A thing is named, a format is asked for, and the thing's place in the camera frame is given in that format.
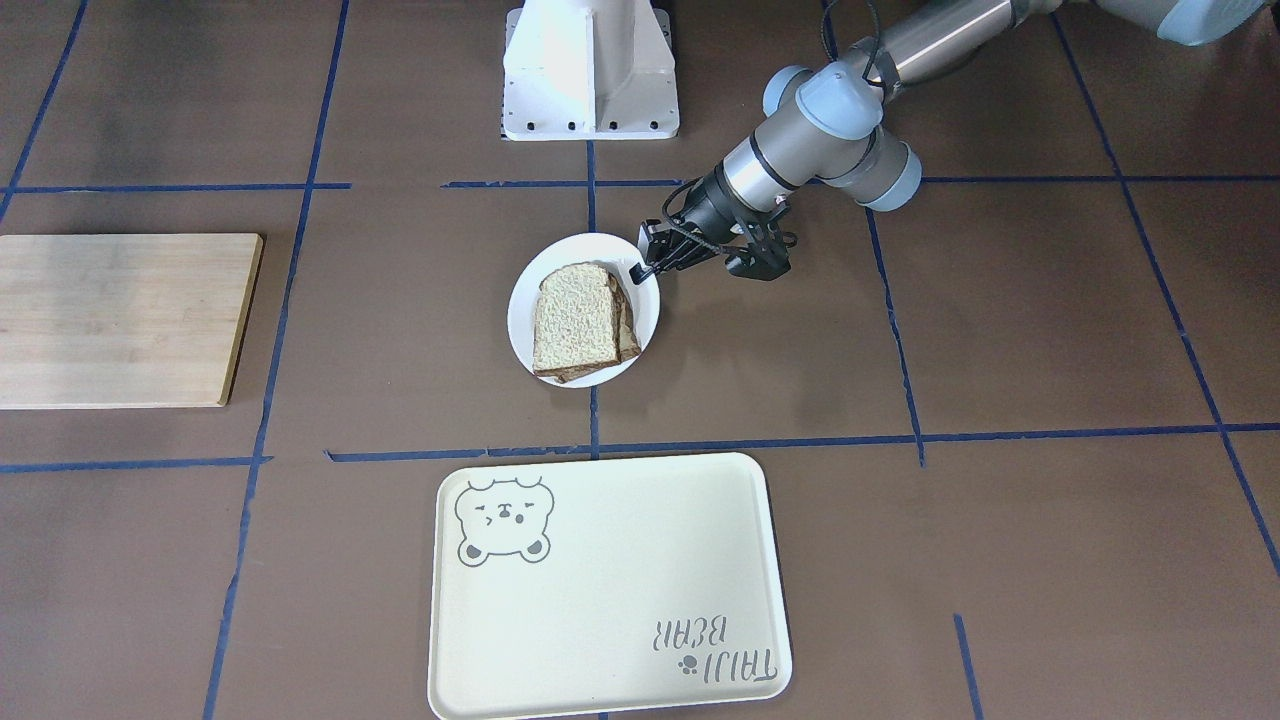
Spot wooden cutting board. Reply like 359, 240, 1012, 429
1, 233, 264, 410

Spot cream bear serving tray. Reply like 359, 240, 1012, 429
428, 452, 794, 719

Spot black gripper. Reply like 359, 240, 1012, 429
628, 172, 759, 283

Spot bread slice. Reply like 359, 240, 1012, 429
532, 263, 623, 377
545, 263, 643, 386

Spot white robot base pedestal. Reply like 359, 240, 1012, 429
500, 1, 681, 142

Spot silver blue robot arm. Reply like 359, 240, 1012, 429
628, 1, 1059, 284

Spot bread slice on plate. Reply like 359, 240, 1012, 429
545, 263, 643, 386

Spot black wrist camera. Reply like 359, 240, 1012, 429
724, 200, 797, 281

